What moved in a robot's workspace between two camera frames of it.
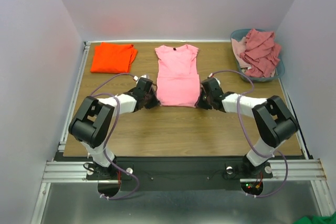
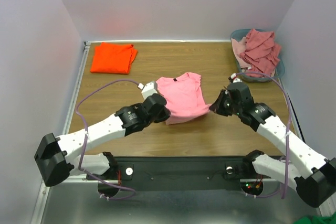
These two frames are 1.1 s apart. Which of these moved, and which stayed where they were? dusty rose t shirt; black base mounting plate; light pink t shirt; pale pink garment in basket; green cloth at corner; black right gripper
Moved: black right gripper; light pink t shirt
Stayed: pale pink garment in basket; green cloth at corner; black base mounting plate; dusty rose t shirt
